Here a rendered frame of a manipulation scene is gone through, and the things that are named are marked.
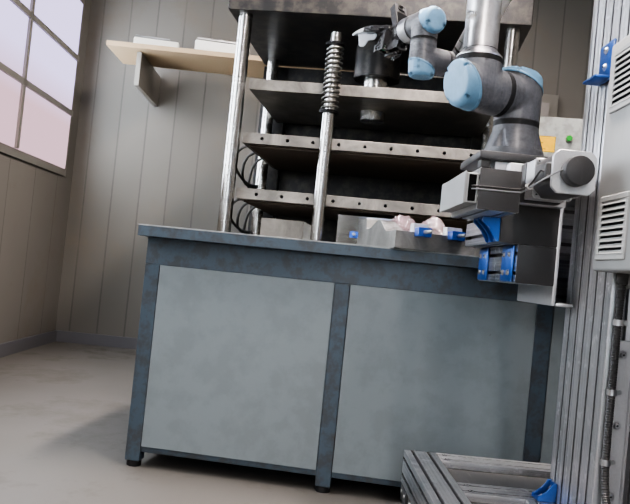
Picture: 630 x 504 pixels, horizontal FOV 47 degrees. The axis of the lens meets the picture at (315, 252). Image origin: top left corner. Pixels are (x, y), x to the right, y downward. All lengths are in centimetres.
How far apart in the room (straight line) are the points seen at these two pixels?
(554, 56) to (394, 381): 391
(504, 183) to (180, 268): 122
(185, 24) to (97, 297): 211
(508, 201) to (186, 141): 409
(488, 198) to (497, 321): 83
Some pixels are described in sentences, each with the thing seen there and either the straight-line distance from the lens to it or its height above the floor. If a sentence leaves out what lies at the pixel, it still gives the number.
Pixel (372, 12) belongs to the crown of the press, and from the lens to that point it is 325.
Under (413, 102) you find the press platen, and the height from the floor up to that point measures 149.
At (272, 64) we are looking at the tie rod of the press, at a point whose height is 177.
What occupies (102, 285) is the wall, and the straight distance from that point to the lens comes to 551.
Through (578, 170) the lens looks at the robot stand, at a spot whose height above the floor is 95.
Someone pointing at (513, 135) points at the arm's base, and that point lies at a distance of 189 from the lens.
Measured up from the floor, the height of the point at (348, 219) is 94.
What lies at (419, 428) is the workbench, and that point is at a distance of 237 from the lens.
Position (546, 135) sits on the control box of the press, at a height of 139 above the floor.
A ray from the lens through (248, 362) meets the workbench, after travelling 239.
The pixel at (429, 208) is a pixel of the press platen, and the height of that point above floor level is 102.
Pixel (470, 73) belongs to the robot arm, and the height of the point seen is 121.
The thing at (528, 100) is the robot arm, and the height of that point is 118.
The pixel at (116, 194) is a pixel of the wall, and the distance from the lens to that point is 551.
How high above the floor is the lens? 71
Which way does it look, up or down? 1 degrees up
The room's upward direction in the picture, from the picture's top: 6 degrees clockwise
